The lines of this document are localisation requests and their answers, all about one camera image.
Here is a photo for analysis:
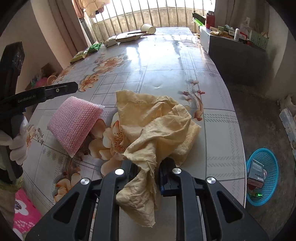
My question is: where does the small white plastic bag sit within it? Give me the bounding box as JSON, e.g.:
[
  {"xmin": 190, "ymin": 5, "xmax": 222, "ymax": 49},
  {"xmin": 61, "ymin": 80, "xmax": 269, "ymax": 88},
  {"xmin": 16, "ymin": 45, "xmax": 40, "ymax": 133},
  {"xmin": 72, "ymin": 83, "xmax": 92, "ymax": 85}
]
[{"xmin": 239, "ymin": 17, "xmax": 251, "ymax": 32}]

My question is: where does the beige paper cup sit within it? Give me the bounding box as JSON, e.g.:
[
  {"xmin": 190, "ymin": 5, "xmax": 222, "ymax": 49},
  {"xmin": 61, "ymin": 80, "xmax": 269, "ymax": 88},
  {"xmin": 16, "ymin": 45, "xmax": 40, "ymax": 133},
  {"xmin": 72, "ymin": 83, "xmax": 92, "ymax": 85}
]
[{"xmin": 140, "ymin": 23, "xmax": 157, "ymax": 34}]

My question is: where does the pink mesh sponge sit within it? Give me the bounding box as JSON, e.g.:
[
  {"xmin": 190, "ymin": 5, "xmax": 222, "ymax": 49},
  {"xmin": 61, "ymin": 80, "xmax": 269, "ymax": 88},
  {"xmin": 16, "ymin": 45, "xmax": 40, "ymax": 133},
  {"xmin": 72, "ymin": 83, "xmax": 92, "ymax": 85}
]
[{"xmin": 47, "ymin": 96, "xmax": 105, "ymax": 158}]

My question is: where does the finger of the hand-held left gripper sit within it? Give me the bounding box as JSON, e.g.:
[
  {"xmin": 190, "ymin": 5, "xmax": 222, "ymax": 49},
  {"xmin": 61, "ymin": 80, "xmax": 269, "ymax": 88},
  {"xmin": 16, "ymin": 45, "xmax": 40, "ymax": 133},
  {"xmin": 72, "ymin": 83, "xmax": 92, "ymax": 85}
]
[{"xmin": 45, "ymin": 81, "xmax": 79, "ymax": 100}]

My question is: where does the red thermos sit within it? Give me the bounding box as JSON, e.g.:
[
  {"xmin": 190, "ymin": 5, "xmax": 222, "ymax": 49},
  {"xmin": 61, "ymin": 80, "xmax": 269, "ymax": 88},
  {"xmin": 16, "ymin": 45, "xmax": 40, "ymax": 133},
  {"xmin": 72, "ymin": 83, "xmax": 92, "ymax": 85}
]
[{"xmin": 206, "ymin": 11, "xmax": 215, "ymax": 30}]

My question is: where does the pale green packet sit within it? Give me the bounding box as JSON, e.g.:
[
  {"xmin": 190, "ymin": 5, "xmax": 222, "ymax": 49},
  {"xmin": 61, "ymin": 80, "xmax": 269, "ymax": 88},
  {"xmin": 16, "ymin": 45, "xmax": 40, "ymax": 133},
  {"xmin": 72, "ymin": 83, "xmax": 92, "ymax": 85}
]
[{"xmin": 70, "ymin": 50, "xmax": 89, "ymax": 64}]

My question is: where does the green black tool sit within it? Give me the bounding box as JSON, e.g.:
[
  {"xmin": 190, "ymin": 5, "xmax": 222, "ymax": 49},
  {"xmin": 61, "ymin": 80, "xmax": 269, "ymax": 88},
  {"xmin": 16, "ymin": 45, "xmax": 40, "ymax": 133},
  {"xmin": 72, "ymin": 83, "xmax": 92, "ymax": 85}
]
[{"xmin": 192, "ymin": 11, "xmax": 206, "ymax": 27}]

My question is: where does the pink printed blanket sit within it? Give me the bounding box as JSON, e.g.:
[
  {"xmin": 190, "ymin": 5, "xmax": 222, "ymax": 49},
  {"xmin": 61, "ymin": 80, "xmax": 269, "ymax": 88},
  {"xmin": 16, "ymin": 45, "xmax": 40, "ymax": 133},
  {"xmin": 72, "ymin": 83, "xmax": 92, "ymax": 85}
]
[{"xmin": 13, "ymin": 189, "xmax": 43, "ymax": 235}]

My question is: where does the floral tablecloth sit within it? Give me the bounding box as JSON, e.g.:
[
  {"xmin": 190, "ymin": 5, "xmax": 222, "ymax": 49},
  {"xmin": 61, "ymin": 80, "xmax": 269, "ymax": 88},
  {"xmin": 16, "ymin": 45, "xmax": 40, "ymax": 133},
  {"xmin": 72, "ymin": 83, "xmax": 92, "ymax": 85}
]
[{"xmin": 22, "ymin": 27, "xmax": 247, "ymax": 209}]

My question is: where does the blue plastic basket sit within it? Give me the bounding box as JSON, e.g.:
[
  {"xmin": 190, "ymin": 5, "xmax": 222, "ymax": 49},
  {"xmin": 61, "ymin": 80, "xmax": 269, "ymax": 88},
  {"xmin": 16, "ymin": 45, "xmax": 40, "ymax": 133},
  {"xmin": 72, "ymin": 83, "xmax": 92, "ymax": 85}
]
[{"xmin": 245, "ymin": 148, "xmax": 279, "ymax": 207}]

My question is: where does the person's left hand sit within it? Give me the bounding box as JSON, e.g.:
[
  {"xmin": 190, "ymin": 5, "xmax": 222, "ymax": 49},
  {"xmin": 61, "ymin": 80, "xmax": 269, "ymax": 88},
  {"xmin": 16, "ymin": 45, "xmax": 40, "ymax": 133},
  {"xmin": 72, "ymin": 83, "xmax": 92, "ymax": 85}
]
[{"xmin": 0, "ymin": 115, "xmax": 29, "ymax": 166}]

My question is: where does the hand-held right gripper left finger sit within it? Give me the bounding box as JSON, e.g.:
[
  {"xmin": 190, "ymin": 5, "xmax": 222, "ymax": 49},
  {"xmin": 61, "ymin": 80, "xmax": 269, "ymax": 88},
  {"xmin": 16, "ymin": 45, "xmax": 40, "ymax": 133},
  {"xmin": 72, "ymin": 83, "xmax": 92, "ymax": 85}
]
[{"xmin": 25, "ymin": 159, "xmax": 139, "ymax": 241}]

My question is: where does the green storage basket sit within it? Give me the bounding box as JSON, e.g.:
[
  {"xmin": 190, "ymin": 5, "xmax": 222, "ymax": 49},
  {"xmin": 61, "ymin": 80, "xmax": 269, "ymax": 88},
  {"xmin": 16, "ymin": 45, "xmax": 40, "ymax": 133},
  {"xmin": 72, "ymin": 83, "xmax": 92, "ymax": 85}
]
[{"xmin": 249, "ymin": 30, "xmax": 269, "ymax": 51}]

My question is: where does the flat cardboard box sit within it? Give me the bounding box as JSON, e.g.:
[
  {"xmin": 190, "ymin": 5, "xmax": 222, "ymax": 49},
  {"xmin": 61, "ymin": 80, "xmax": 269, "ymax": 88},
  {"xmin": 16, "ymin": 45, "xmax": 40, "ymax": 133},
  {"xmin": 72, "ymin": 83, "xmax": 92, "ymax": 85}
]
[{"xmin": 115, "ymin": 31, "xmax": 147, "ymax": 43}]

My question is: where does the bright green packet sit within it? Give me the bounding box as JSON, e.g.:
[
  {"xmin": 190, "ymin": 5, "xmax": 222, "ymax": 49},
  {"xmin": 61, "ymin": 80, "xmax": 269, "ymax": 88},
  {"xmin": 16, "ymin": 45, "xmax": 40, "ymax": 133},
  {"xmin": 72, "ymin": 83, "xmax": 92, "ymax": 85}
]
[{"xmin": 87, "ymin": 43, "xmax": 103, "ymax": 54}]

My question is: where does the pink bag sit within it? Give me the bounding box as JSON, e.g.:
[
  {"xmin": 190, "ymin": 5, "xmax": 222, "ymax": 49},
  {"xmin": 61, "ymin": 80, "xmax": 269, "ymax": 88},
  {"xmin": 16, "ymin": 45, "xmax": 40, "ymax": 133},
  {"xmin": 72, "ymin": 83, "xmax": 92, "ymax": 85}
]
[{"xmin": 32, "ymin": 77, "xmax": 49, "ymax": 88}]

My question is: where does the window railing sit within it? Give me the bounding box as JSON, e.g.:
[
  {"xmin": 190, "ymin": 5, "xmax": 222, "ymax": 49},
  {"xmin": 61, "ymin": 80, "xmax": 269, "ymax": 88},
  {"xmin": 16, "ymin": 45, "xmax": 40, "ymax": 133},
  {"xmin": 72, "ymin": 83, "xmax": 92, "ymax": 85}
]
[{"xmin": 89, "ymin": 0, "xmax": 197, "ymax": 41}]

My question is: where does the grey cabinet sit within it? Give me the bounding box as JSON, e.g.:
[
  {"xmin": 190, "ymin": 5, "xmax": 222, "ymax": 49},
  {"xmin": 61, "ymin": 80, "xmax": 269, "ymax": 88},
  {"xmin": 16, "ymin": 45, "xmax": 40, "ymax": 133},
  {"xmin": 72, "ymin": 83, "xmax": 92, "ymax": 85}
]
[{"xmin": 199, "ymin": 27, "xmax": 267, "ymax": 87}]

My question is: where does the yellow cloth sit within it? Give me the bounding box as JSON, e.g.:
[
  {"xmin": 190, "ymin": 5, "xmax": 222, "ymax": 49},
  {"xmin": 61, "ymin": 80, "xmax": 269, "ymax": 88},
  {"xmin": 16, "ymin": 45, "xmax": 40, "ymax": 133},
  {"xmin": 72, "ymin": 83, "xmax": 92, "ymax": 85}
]
[{"xmin": 114, "ymin": 90, "xmax": 201, "ymax": 228}]

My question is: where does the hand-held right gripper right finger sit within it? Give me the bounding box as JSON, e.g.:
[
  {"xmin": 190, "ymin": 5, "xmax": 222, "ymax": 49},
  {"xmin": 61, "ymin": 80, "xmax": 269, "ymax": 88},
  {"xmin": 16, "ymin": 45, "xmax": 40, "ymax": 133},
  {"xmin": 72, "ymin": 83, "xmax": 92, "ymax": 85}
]
[{"xmin": 158, "ymin": 157, "xmax": 270, "ymax": 241}]

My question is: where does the small white box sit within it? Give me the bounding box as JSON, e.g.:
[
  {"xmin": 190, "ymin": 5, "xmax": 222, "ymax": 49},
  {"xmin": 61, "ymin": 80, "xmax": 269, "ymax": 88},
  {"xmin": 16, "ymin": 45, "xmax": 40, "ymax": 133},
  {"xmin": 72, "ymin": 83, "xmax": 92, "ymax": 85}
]
[{"xmin": 103, "ymin": 37, "xmax": 117, "ymax": 48}]

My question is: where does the dark cardboard box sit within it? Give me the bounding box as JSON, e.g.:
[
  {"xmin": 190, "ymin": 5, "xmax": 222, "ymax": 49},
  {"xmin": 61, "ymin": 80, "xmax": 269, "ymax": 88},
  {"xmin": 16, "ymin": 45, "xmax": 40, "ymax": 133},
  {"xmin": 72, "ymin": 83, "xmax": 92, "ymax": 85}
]
[{"xmin": 246, "ymin": 159, "xmax": 265, "ymax": 189}]

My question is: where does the beige curtain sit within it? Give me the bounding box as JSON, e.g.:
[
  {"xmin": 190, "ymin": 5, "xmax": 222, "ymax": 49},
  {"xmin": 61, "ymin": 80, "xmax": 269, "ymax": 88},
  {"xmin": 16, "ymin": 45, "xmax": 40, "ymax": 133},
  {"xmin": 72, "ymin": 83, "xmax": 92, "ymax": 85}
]
[
  {"xmin": 214, "ymin": 0, "xmax": 245, "ymax": 30},
  {"xmin": 47, "ymin": 0, "xmax": 93, "ymax": 58}
]

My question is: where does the hanging orange jacket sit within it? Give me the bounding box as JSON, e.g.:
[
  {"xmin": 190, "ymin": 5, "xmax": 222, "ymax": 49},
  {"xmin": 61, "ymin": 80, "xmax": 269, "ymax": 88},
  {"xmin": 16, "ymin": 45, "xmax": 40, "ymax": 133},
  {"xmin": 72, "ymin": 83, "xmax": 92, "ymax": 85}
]
[{"xmin": 73, "ymin": 0, "xmax": 111, "ymax": 18}]

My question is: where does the brown cardboard box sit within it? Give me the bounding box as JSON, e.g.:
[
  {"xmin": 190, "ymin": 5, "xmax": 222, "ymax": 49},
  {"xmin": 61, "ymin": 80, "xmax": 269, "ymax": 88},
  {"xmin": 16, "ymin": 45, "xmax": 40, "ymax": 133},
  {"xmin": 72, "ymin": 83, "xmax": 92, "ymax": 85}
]
[{"xmin": 25, "ymin": 62, "xmax": 59, "ymax": 91}]

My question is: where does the toilet paper pack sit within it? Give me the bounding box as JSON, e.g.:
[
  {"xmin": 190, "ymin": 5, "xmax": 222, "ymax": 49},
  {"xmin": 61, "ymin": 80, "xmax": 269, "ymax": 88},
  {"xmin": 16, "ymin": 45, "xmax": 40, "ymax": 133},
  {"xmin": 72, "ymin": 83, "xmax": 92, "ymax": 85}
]
[{"xmin": 279, "ymin": 108, "xmax": 296, "ymax": 161}]

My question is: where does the person's left forearm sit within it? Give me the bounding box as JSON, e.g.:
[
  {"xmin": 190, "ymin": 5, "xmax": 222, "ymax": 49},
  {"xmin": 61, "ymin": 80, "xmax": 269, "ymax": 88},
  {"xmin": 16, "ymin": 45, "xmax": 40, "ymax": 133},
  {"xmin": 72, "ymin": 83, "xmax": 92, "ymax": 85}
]
[{"xmin": 0, "ymin": 162, "xmax": 24, "ymax": 229}]

